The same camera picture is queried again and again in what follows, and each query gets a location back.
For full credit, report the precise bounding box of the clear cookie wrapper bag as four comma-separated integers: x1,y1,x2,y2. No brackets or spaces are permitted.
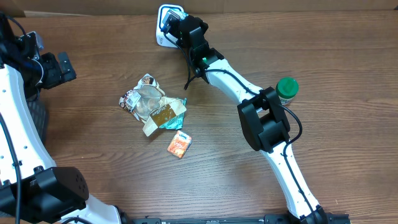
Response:
118,73,187,136

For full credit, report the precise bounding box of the teal snack packet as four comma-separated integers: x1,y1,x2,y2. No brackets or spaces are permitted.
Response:
160,113,185,130

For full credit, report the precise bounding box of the green lid jar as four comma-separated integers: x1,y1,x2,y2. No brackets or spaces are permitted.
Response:
275,77,299,106

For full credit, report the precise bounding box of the orange tissue pack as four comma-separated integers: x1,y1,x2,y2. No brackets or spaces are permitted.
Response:
167,130,192,159

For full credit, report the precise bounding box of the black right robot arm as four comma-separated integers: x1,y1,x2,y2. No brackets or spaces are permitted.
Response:
164,11,328,223

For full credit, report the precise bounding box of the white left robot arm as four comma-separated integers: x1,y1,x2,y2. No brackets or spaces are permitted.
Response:
1,23,128,223

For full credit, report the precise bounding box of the white barcode scanner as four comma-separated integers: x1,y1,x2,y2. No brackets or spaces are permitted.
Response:
155,4,184,48

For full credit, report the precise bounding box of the black mesh basket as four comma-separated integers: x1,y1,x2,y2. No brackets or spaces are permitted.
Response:
27,90,49,144

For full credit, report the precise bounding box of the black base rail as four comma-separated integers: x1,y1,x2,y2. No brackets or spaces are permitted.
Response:
121,213,352,224

